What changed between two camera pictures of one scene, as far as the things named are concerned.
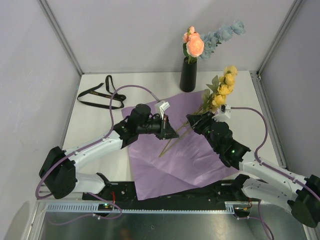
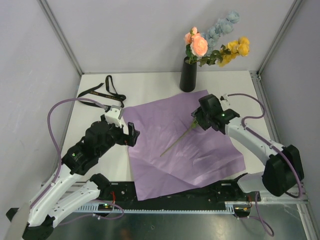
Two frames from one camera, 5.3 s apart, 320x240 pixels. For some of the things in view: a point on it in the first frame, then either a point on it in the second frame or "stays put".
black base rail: x=124 y=192 stays put
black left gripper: x=167 y=131 to x=130 y=138
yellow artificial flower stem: x=213 y=99 to x=240 y=46
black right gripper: x=197 y=121 to x=198 y=113
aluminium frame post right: x=279 y=35 stays put
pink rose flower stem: x=194 y=46 stays put
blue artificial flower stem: x=211 y=39 to x=224 y=26
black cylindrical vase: x=188 y=75 stays put
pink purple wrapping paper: x=162 y=167 stays put
